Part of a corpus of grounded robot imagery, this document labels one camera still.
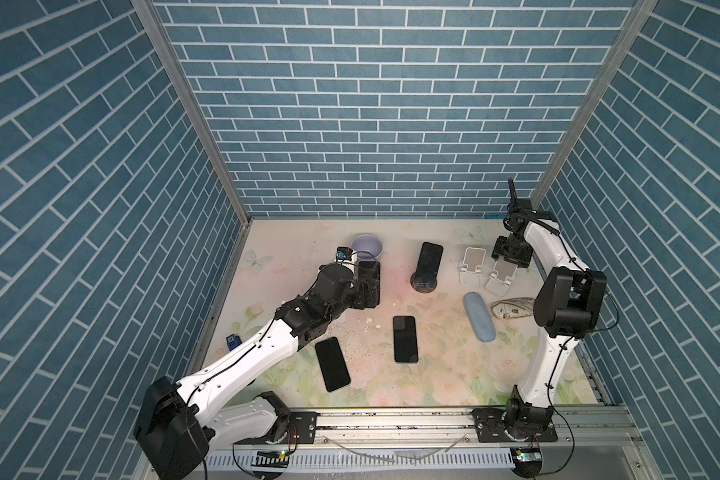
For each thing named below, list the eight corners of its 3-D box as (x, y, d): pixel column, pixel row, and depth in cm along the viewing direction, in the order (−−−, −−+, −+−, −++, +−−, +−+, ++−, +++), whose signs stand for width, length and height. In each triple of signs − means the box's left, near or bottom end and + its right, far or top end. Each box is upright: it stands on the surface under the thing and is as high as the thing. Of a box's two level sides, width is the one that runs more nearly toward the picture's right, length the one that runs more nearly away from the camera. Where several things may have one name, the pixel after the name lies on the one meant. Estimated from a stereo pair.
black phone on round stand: (412, 288, 102) (416, 267, 93) (418, 263, 109) (422, 241, 100) (432, 293, 101) (438, 273, 92) (437, 267, 108) (443, 246, 99)
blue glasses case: (477, 343, 90) (479, 340, 88) (461, 296, 101) (462, 292, 99) (497, 341, 91) (500, 338, 89) (479, 294, 101) (481, 290, 99)
